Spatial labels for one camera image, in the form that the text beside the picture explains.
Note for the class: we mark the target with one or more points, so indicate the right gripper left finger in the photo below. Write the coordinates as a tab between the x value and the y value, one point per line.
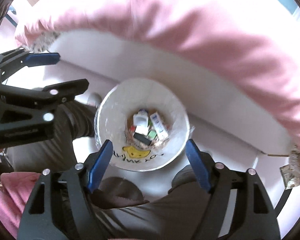
58	206

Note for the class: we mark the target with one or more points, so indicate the white milk carton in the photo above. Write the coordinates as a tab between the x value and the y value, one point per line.
159	126

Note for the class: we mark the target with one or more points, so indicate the green toy brick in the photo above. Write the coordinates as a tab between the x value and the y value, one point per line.
152	134

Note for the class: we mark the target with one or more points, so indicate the white trash bin with bag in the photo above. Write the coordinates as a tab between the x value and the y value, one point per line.
114	117

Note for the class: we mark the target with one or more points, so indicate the white blue yogurt cup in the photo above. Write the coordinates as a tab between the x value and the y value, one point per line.
141	118

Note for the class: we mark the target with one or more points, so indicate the pink floral bed quilt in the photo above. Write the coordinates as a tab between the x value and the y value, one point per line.
257	65

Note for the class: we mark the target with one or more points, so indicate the red block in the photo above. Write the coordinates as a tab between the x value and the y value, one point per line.
132	128

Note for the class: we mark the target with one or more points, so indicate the black rectangular box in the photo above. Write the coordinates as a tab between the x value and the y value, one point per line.
141	138

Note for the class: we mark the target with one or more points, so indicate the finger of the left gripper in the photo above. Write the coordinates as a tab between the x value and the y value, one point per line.
59	93
43	59

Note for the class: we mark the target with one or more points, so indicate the person's leg in grey trousers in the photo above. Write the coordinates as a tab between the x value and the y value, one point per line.
73	120

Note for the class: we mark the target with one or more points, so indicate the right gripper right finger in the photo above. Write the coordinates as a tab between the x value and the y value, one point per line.
239	206

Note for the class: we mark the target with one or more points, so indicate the pink quilted garment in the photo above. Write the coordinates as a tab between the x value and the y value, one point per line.
15	189

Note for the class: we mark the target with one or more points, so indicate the red white small box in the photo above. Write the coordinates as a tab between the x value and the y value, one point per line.
143	130

